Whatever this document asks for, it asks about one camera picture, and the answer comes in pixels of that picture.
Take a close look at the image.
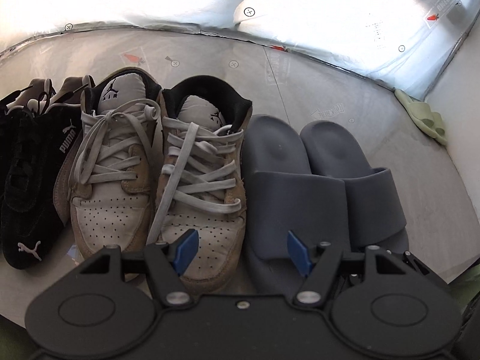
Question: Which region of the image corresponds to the brown white Jordan sneaker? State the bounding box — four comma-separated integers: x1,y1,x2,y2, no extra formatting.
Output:
69,67,161,258

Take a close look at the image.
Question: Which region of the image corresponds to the white printed bed sheet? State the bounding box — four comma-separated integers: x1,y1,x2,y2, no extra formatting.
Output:
0,0,480,103

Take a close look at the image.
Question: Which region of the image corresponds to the green slide sandal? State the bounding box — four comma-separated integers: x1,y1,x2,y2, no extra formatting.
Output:
394,88,448,146

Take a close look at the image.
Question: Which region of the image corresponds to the dark grey slide sandal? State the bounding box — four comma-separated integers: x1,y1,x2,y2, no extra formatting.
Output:
241,115,351,297
300,120,409,254

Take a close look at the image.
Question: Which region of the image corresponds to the black Puma sneaker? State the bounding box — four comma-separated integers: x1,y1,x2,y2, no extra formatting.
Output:
1,76,94,270

